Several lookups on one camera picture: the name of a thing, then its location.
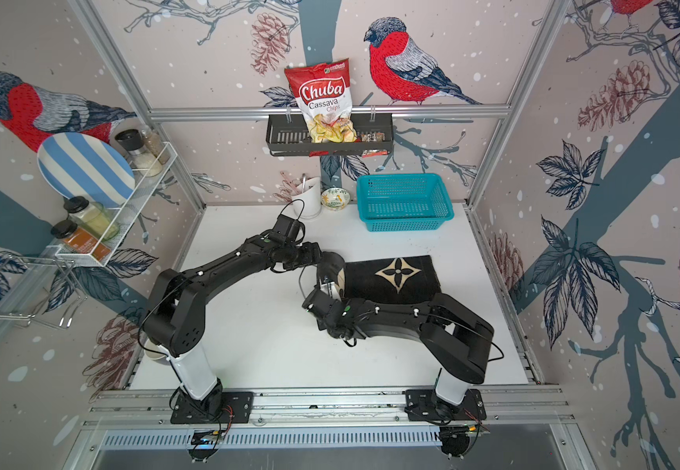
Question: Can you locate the green spice jar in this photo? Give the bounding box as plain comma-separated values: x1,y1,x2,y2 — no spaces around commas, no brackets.
63,196,120,241

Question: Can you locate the orange spice jar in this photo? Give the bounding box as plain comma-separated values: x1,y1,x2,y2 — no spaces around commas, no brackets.
50,219,111,262

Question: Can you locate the purple mug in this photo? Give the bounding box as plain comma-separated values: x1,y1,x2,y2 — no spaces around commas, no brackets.
143,341,168,363

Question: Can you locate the black-lid spice jar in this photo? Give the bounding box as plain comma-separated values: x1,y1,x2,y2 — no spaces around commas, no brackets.
115,129,163,177

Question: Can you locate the black pillowcase with cream flowers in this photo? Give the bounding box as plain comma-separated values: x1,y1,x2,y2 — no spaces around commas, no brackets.
317,252,442,305

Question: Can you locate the teal plastic basket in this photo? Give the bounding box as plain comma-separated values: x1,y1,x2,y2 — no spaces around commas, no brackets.
355,174,455,232

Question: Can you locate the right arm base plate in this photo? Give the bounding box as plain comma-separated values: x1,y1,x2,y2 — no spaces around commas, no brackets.
404,389,487,426

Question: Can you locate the small patterned bowl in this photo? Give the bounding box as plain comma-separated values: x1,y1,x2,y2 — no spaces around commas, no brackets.
320,187,352,212

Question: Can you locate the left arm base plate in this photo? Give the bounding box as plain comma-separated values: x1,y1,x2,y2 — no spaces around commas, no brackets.
169,382,255,425

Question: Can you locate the red Chuba chips bag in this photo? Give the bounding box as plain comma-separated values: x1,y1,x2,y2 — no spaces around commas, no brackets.
285,59,357,143

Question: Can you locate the white wire spice rack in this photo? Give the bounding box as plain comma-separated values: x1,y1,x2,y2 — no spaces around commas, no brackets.
38,133,179,268

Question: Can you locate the blue striped plate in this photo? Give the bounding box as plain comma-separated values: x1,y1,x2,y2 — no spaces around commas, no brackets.
38,132,136,209

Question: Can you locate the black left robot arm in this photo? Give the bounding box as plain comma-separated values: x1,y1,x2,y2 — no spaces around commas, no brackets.
141,230,321,405

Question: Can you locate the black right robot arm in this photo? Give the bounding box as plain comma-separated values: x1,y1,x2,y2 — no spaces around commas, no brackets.
303,288,494,407

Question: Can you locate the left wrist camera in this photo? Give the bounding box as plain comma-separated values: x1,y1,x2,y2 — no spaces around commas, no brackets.
271,213,305,244

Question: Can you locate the white utensil cup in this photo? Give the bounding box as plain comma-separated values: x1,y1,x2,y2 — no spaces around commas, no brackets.
291,177,322,221

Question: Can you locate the black wall-mounted wire shelf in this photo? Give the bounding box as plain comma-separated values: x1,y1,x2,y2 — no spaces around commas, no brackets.
265,114,394,158

